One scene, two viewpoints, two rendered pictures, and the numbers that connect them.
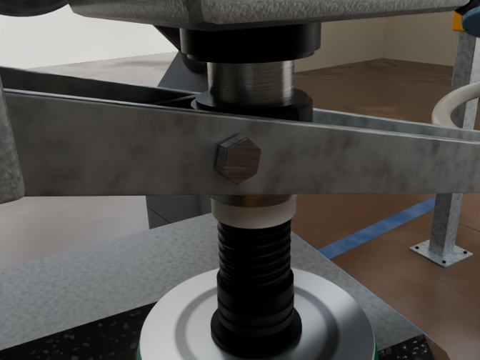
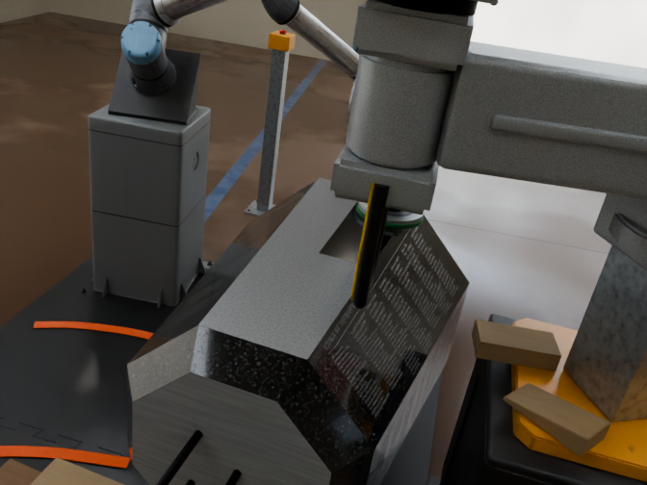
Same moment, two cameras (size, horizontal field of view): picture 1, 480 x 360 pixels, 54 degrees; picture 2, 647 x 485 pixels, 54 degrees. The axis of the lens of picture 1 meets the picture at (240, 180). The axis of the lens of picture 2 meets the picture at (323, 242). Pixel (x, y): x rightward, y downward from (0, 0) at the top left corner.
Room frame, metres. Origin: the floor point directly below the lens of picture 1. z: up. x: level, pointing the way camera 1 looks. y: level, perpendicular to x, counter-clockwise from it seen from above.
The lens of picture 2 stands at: (-0.72, 1.56, 1.70)
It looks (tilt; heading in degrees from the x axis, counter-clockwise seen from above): 27 degrees down; 310
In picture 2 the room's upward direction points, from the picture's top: 9 degrees clockwise
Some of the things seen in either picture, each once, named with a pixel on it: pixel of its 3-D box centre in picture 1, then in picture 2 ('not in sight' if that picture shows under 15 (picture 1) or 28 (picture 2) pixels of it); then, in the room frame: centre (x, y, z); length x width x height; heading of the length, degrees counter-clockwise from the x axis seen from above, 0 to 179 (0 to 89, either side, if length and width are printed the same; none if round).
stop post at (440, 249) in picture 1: (457, 142); (272, 127); (1.92, -0.93, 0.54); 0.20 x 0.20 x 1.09; 30
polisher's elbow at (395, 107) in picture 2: not in sight; (400, 105); (0.00, 0.55, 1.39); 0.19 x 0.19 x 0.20
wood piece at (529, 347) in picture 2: not in sight; (514, 344); (-0.25, 0.20, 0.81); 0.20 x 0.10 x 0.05; 38
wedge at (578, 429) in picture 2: not in sight; (555, 410); (-0.43, 0.35, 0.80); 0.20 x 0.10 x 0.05; 173
